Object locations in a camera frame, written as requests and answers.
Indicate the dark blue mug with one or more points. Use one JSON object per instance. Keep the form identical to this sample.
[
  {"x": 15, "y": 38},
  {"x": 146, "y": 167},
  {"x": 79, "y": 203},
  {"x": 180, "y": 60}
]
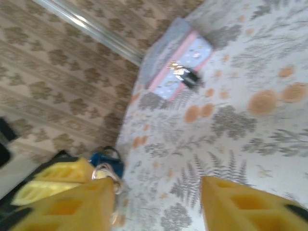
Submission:
[{"x": 108, "y": 160}]

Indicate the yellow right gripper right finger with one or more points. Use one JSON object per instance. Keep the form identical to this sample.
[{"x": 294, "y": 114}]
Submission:
[{"x": 240, "y": 211}]

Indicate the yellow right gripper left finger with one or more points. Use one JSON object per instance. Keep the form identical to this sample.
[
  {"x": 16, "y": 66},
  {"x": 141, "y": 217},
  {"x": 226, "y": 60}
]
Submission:
[{"x": 72, "y": 211}]

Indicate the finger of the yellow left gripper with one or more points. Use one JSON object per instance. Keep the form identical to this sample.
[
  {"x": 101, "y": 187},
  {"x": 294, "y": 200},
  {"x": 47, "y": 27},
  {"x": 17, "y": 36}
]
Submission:
[
  {"x": 55, "y": 188},
  {"x": 79, "y": 170}
]

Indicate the light blue tin box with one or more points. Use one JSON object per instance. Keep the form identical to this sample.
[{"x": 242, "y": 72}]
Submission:
[{"x": 178, "y": 60}]

